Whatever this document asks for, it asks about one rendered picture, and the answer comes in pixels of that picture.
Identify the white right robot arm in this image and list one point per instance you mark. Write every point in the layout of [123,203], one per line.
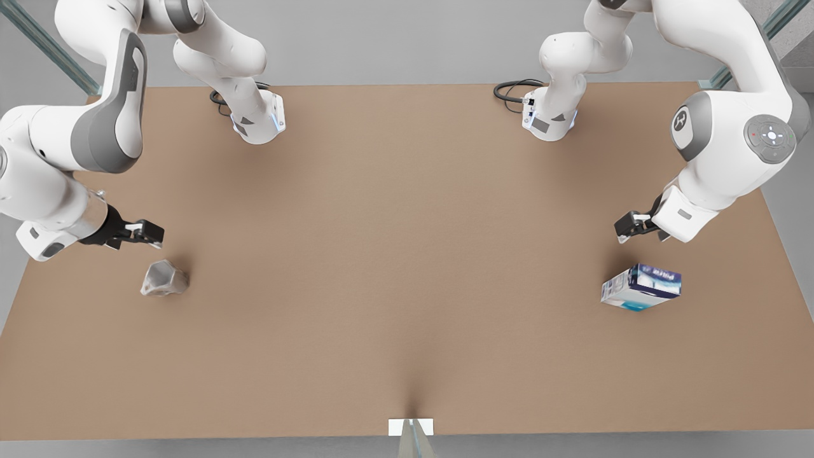
[108,121]

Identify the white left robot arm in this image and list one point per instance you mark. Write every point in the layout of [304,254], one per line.
[725,140]

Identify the blue and white carton box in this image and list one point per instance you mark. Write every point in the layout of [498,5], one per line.
[643,287]

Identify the grey faceted stone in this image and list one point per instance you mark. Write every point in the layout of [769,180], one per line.
[163,280]

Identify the silver frame post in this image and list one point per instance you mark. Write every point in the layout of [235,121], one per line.
[48,46]
[415,444]
[760,37]

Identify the white post foot plate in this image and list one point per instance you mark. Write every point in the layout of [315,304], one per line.
[397,427]

